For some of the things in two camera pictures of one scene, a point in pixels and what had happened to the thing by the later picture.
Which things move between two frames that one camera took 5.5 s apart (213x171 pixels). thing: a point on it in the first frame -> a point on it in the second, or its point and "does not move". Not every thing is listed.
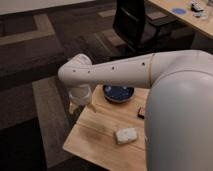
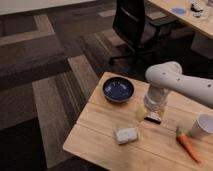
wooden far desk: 204,25 does not move
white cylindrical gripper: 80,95 -> 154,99
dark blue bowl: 117,93 does not move
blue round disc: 179,11 does not move
